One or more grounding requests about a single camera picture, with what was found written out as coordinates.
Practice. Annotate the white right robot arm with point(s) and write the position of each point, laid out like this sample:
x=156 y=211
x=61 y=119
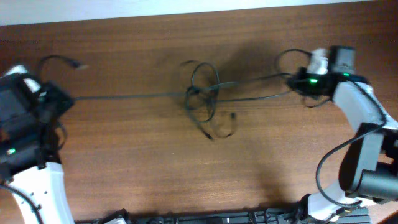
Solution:
x=368 y=171

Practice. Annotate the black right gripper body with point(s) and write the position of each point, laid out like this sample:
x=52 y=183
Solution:
x=309 y=84

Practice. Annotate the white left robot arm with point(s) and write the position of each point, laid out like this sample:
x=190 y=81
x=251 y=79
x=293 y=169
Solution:
x=31 y=168

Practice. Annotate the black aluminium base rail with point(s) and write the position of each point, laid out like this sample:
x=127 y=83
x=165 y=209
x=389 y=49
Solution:
x=269 y=216

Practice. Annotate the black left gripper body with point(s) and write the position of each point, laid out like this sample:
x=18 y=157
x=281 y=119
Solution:
x=60 y=102

